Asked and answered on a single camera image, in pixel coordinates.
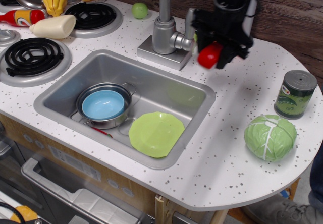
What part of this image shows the grey metal sink basin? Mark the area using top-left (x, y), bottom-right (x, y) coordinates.
top-left (34, 50), bottom-right (216, 169)

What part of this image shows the green toy pea can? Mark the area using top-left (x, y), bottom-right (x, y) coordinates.
top-left (274, 70), bottom-right (317, 120)

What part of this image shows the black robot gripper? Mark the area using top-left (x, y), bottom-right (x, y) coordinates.
top-left (192, 0), bottom-right (253, 69)

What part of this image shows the grey shoe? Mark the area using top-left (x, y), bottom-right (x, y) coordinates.
top-left (242, 195), bottom-right (322, 224)

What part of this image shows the black front stove burner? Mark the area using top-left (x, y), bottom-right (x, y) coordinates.
top-left (1, 38), bottom-right (72, 87)

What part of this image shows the red toy ketchup bottle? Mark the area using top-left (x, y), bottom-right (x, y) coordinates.
top-left (1, 10), bottom-right (45, 27)

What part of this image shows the small steel pot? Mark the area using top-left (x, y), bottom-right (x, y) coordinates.
top-left (76, 82), bottom-right (137, 129)

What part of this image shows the cream toy mayonnaise bottle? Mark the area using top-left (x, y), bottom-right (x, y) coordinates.
top-left (29, 15), bottom-right (76, 39)

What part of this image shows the light blue plastic bowl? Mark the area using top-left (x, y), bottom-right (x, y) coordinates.
top-left (81, 90), bottom-right (125, 121)

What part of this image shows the green toy cabbage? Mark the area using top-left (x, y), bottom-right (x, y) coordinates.
top-left (244, 115), bottom-right (297, 161)

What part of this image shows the silver oven door handle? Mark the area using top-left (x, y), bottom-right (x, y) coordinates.
top-left (21, 158), bottom-right (151, 223)

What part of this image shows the green toy apple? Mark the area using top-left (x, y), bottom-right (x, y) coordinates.
top-left (131, 3), bottom-right (148, 19)

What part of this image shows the silver vertical pole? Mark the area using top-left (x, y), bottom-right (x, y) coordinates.
top-left (242, 0), bottom-right (258, 36)

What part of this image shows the silver toy faucet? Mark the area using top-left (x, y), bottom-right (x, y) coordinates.
top-left (137, 0), bottom-right (195, 70)

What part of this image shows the yellow toy bell pepper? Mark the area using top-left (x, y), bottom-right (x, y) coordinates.
top-left (43, 0), bottom-right (67, 17)

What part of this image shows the red white toy sushi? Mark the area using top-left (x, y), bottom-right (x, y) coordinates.
top-left (197, 42), bottom-right (223, 69)

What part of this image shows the light green plastic plate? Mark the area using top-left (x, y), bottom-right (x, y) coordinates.
top-left (129, 111), bottom-right (185, 158)

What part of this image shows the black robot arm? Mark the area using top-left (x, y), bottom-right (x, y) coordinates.
top-left (192, 0), bottom-right (256, 69)

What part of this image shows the black middle stove burner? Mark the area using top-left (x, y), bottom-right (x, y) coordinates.
top-left (65, 2), bottom-right (123, 39)

